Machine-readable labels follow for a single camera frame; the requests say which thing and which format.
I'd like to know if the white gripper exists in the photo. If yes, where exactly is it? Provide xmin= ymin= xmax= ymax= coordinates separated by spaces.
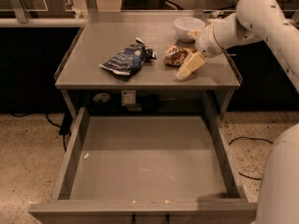
xmin=176 ymin=23 xmax=224 ymax=80

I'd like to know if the orange soda can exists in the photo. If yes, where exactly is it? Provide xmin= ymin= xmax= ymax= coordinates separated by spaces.
xmin=164 ymin=46 xmax=196 ymax=66

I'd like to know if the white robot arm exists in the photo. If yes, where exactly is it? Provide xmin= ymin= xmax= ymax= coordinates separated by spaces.
xmin=176 ymin=0 xmax=299 ymax=224

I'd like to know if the open grey top drawer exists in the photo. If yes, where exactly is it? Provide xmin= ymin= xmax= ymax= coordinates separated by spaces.
xmin=29 ymin=108 xmax=256 ymax=224

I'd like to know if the white bowl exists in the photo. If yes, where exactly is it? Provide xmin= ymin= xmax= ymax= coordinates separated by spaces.
xmin=174 ymin=17 xmax=206 ymax=42

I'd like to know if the blue chip bag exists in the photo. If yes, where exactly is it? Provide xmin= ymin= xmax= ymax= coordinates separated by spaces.
xmin=99 ymin=37 xmax=156 ymax=77

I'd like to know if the white label sticker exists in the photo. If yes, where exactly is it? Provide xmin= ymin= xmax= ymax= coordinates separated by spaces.
xmin=121 ymin=91 xmax=135 ymax=105

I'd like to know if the grey metal cabinet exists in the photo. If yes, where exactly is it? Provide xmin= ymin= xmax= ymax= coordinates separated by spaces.
xmin=56 ymin=10 xmax=241 ymax=112

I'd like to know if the black floor cable right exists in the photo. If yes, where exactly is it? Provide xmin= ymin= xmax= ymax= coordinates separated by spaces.
xmin=228 ymin=136 xmax=275 ymax=182

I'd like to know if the black floor cable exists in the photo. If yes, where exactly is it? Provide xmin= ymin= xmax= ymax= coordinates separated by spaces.
xmin=228 ymin=136 xmax=275 ymax=182
xmin=8 ymin=111 xmax=73 ymax=152

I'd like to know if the white horizontal rail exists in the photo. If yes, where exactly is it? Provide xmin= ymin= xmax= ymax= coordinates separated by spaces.
xmin=0 ymin=19 xmax=86 ymax=28

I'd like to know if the black floor cable left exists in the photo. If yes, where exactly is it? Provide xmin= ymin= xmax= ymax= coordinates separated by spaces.
xmin=8 ymin=111 xmax=73 ymax=152

